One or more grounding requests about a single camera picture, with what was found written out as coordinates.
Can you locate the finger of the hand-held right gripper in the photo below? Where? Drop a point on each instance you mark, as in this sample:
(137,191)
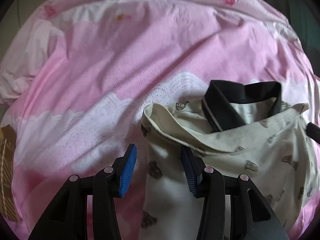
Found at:
(314,131)

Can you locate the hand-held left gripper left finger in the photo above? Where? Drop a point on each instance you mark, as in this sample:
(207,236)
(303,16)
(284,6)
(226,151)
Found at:
(128,166)

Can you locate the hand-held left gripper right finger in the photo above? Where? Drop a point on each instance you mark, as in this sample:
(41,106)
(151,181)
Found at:
(188,173)

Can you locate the cream printed polo shirt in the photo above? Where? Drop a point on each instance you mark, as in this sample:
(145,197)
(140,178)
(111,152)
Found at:
(250,155)

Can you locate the pink floral duvet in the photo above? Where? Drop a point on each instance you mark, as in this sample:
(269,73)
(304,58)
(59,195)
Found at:
(125,62)

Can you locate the folded brown patterned garment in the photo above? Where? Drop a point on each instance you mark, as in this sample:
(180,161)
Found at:
(7,167)

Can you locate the pink pillow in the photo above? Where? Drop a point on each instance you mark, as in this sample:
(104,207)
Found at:
(15,85)

